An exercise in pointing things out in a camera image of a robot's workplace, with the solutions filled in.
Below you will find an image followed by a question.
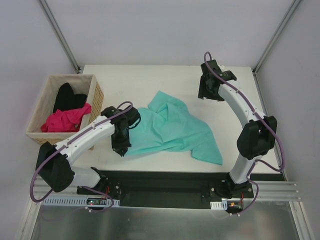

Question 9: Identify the teal t shirt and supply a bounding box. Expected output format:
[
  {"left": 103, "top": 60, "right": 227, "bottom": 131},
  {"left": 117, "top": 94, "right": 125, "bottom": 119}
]
[{"left": 127, "top": 91, "right": 223, "bottom": 165}]

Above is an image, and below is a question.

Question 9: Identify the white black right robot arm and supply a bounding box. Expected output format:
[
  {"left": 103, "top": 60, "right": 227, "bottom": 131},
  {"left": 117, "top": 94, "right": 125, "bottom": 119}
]
[{"left": 198, "top": 59, "right": 278, "bottom": 199}]

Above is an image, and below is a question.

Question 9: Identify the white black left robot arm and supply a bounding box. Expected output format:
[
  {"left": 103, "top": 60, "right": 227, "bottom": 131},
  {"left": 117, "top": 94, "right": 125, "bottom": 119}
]
[{"left": 35, "top": 106, "right": 141, "bottom": 195}]

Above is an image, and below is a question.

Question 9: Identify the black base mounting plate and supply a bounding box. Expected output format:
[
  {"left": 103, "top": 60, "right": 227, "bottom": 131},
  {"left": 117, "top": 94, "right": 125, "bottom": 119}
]
[{"left": 76, "top": 170, "right": 259, "bottom": 208}]

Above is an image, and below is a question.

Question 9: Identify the wicker laundry basket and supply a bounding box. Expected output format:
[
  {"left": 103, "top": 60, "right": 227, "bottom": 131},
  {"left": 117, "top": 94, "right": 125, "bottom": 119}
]
[{"left": 26, "top": 74, "right": 104, "bottom": 145}]

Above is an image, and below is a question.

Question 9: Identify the black t shirt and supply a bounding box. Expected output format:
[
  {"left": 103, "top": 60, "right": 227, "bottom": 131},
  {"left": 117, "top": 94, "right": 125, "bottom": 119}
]
[{"left": 52, "top": 83, "right": 88, "bottom": 113}]

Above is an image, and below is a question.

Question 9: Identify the pink t shirt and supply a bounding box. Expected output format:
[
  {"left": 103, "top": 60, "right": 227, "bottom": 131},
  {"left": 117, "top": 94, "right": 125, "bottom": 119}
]
[{"left": 40, "top": 103, "right": 92, "bottom": 133}]

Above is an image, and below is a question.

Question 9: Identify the left white cable duct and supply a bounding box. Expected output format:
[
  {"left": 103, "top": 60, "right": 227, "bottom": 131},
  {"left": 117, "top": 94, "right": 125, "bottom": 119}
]
[{"left": 42, "top": 196, "right": 120, "bottom": 208}]

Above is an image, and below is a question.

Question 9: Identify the white cable duct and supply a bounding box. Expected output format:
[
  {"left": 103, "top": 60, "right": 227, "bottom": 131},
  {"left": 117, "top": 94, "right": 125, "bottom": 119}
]
[
  {"left": 209, "top": 200, "right": 244, "bottom": 211},
  {"left": 42, "top": 196, "right": 120, "bottom": 208}
]

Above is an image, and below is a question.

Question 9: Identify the right white cable duct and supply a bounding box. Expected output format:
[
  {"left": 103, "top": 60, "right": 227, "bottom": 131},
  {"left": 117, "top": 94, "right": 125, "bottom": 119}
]
[{"left": 209, "top": 200, "right": 244, "bottom": 211}]

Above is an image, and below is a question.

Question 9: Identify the right rear aluminium post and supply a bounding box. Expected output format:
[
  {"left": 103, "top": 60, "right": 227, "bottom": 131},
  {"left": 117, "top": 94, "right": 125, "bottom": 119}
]
[{"left": 252, "top": 0, "right": 303, "bottom": 76}]

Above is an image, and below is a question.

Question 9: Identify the aluminium post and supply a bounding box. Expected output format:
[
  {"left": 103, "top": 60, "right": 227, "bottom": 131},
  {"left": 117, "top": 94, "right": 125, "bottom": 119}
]
[
  {"left": 37, "top": 0, "right": 82, "bottom": 74},
  {"left": 252, "top": 0, "right": 303, "bottom": 76}
]

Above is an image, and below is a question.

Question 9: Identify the aluminium front frame rail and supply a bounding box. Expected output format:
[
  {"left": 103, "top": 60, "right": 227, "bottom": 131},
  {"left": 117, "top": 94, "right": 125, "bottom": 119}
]
[{"left": 31, "top": 174, "right": 301, "bottom": 201}]

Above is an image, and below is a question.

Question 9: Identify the left rear aluminium post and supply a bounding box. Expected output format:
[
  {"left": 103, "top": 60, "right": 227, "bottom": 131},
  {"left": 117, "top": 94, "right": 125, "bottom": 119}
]
[{"left": 37, "top": 0, "right": 82, "bottom": 74}]

